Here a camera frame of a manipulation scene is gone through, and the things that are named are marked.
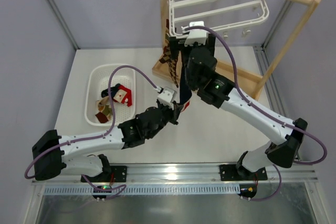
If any navy sock beige red toe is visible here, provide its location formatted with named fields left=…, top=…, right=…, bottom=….
left=179, top=50, right=192, bottom=112

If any beige striped green sock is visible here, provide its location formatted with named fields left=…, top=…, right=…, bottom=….
left=95, top=96, right=113, bottom=124

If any navy blue sock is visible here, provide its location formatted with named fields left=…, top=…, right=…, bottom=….
left=101, top=83, right=124, bottom=103

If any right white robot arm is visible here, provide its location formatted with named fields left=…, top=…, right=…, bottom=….
left=166, top=35, right=308, bottom=180

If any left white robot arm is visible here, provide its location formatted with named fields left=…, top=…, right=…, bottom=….
left=29, top=102, right=184, bottom=182

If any white plastic clip hanger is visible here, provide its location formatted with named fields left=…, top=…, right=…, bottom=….
left=167, top=0, right=269, bottom=38

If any brown argyle sock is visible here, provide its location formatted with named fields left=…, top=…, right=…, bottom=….
left=159, top=19, right=180, bottom=88

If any wooden rack with tray base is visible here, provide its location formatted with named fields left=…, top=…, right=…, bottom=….
left=152, top=0, right=322, bottom=100

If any white perforated plastic basket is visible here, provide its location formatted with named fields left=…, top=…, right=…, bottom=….
left=84, top=64, right=136, bottom=127

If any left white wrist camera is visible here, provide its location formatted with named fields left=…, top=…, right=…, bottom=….
left=157, top=87, right=177, bottom=103

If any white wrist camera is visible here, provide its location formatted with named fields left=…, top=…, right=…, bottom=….
left=157, top=87, right=177, bottom=103
left=178, top=21, right=207, bottom=47

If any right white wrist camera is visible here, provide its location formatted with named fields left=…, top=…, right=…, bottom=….
left=178, top=21, right=207, bottom=47

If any aluminium mounting rail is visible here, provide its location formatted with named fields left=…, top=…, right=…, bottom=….
left=31, top=161, right=318, bottom=183

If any slotted grey cable duct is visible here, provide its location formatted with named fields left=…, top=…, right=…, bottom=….
left=44, top=184, right=240, bottom=196

